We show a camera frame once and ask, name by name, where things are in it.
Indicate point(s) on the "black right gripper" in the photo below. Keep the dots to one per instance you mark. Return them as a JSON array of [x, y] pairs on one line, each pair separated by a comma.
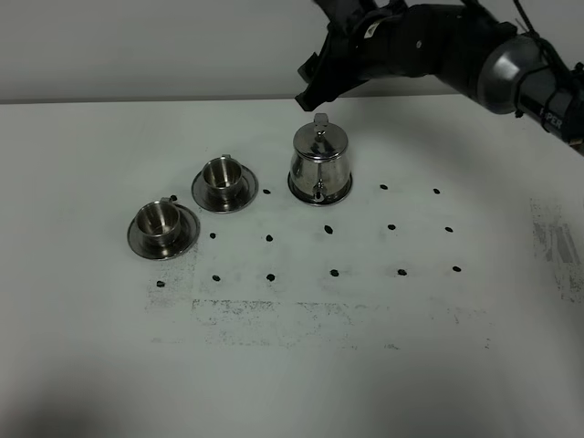
[[345, 60]]

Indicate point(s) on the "stainless steel teapot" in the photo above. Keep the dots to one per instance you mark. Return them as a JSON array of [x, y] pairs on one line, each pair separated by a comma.
[[320, 160]]

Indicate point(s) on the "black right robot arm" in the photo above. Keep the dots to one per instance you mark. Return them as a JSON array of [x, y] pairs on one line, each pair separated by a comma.
[[464, 46]]

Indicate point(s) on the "steel saucer under teapot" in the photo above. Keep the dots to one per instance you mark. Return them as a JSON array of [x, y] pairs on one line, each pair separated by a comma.
[[319, 198]]

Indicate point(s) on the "far stainless steel saucer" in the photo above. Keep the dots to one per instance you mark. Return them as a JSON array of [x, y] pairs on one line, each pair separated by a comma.
[[221, 206]]

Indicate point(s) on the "stainless steel saucer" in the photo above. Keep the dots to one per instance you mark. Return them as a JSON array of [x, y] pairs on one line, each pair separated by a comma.
[[221, 206], [190, 230]]

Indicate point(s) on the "far stainless steel teacup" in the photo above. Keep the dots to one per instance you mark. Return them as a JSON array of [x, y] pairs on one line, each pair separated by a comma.
[[223, 177]]

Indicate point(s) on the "stainless steel teacup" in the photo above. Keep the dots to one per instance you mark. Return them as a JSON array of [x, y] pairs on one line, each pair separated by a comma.
[[159, 221], [223, 177]]

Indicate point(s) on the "near stainless steel saucer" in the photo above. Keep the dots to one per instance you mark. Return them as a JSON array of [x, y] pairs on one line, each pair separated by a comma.
[[190, 230]]

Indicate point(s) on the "near stainless steel teacup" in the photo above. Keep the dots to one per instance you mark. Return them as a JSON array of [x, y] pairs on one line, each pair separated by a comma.
[[159, 221]]

